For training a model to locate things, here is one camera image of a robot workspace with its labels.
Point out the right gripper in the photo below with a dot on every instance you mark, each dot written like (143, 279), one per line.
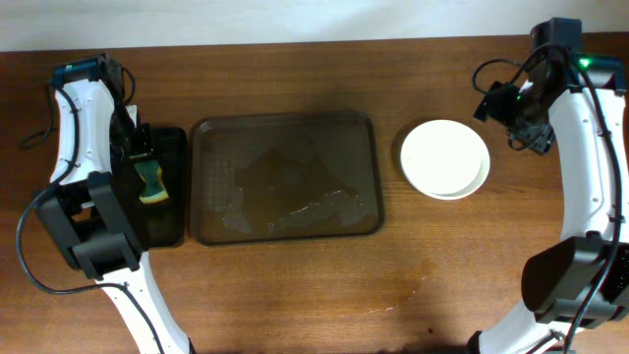
(526, 130)

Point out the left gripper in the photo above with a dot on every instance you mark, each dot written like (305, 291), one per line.
(142, 147)

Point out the green yellow sponge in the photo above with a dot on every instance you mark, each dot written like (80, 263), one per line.
(154, 190)

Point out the white plate bottom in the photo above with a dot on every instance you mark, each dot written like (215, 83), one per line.
(440, 134)

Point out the white plate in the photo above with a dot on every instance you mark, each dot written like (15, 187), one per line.
(440, 134)
(446, 174)

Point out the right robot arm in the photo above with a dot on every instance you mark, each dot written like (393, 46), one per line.
(562, 97)

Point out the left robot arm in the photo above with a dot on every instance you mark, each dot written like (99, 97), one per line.
(118, 189)

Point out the black small tray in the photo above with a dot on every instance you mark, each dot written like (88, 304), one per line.
(164, 222)

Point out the brown serving tray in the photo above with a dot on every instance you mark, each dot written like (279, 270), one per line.
(284, 177)

